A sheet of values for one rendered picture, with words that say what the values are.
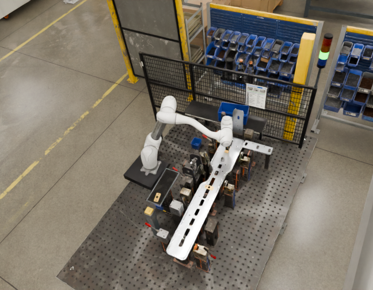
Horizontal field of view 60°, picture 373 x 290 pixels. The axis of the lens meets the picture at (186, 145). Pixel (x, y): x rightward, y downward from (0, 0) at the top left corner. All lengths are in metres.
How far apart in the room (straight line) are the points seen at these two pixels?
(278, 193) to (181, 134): 1.33
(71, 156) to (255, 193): 2.86
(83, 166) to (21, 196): 0.89
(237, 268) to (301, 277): 0.99
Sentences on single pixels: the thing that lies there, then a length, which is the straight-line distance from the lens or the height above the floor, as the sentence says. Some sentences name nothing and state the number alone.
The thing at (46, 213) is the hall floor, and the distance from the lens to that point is 4.64.
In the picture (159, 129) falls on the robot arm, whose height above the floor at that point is 1.19.
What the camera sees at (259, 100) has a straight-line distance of 3.43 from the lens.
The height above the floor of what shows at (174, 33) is 1.16.
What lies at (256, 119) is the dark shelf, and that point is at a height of 1.03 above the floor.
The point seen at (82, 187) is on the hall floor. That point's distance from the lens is 4.64.
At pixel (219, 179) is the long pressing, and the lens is 3.08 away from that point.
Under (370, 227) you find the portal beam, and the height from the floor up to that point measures 3.30.
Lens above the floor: 3.56
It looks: 50 degrees down
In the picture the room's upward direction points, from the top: 9 degrees counter-clockwise
